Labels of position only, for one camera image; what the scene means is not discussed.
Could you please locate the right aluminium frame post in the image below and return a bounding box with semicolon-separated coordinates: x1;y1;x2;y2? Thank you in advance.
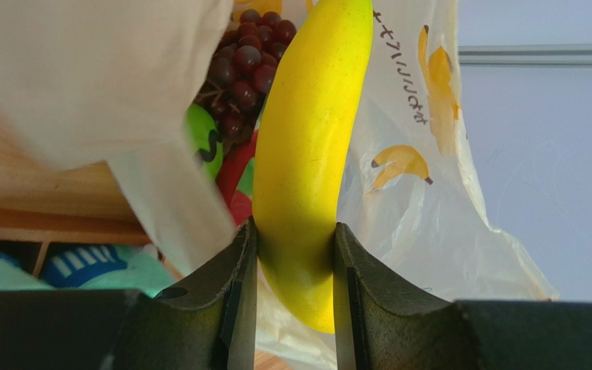
459;44;592;68

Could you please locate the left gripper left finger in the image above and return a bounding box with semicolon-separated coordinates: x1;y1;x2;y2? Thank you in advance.
0;219;257;369

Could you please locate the yellow banana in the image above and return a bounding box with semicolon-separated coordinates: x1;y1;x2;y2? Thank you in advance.
252;1;373;334

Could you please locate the small green watermelon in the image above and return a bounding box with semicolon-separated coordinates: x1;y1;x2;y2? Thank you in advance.
184;104;224;180

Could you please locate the wooden divided tray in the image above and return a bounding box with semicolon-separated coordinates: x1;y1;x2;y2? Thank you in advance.
0;205;184;281

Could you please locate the red dragon fruit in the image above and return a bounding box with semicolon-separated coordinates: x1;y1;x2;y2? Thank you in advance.
216;130;258;227

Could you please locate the dark red grape bunch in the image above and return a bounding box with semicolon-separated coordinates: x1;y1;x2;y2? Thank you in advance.
195;8;297;153

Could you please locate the banana print plastic bag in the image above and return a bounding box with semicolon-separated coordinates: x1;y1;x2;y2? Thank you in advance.
0;1;559;355

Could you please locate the teal blue white sock roll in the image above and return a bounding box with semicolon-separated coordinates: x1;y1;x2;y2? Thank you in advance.
39;244;177;297

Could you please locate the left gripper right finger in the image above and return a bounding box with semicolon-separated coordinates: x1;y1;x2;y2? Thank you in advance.
334;224;592;369

